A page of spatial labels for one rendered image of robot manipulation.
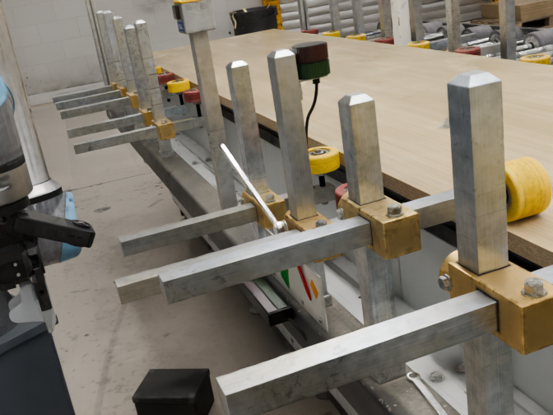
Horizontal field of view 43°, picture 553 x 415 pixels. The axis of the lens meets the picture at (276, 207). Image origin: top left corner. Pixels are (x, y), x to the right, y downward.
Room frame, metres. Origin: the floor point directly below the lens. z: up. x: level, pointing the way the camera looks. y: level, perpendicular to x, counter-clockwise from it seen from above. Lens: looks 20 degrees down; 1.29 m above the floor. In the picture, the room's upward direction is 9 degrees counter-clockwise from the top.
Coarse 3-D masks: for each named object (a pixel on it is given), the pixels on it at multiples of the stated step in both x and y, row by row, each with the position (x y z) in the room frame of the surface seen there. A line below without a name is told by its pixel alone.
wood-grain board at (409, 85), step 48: (240, 48) 3.25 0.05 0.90; (288, 48) 3.00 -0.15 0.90; (336, 48) 2.78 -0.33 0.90; (384, 48) 2.58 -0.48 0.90; (336, 96) 1.87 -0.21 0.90; (384, 96) 1.77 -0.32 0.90; (432, 96) 1.69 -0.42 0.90; (528, 96) 1.54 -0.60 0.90; (336, 144) 1.40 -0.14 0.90; (384, 144) 1.34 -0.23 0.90; (432, 144) 1.29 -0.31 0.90; (528, 144) 1.20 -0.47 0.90; (432, 192) 1.03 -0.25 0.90; (528, 240) 0.81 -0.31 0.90
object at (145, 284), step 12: (264, 240) 1.04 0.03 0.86; (216, 252) 1.02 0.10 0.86; (228, 252) 1.02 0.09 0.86; (180, 264) 1.00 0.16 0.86; (132, 276) 0.98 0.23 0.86; (144, 276) 0.98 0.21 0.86; (156, 276) 0.97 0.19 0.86; (120, 288) 0.95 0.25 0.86; (132, 288) 0.96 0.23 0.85; (144, 288) 0.96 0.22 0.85; (156, 288) 0.97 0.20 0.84; (120, 300) 0.95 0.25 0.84; (132, 300) 0.96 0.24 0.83
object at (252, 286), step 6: (246, 282) 1.23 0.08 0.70; (252, 282) 1.22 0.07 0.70; (252, 288) 1.20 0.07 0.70; (258, 288) 1.20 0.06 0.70; (258, 294) 1.17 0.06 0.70; (258, 300) 1.15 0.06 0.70; (264, 300) 1.15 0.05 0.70; (264, 306) 1.12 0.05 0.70; (270, 306) 1.12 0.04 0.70; (270, 312) 1.10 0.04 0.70
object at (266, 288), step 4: (256, 280) 1.23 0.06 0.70; (260, 280) 1.23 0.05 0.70; (260, 284) 1.21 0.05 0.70; (264, 284) 1.21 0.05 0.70; (260, 288) 1.20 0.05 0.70; (264, 288) 1.19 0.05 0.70; (268, 288) 1.19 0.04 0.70; (264, 292) 1.18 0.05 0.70; (268, 292) 1.17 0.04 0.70; (272, 292) 1.17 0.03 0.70; (268, 296) 1.16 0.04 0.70; (272, 296) 1.15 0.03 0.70; (276, 296) 1.15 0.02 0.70; (272, 300) 1.14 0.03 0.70; (276, 300) 1.14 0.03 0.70; (280, 300) 1.14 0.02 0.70; (276, 304) 1.12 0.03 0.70; (280, 304) 1.12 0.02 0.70; (284, 304) 1.12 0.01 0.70; (280, 308) 1.11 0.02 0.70
